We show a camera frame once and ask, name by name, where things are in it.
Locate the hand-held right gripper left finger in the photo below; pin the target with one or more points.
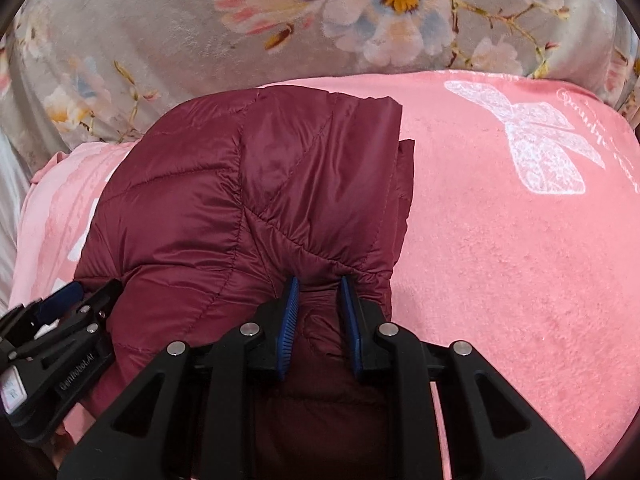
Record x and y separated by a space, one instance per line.
289 330

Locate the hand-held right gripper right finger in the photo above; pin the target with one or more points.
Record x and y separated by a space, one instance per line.
350 335

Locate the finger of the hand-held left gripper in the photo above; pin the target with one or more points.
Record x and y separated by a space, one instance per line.
60 297
95 310

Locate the maroon puffer jacket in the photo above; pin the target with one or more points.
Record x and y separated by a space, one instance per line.
225 185

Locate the white bedsheet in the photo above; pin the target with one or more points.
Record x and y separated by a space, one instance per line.
10 210

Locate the pink bow-print blanket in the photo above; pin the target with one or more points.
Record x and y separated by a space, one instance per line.
500 260

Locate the grey floral blanket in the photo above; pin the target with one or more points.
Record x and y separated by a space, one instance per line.
175 35

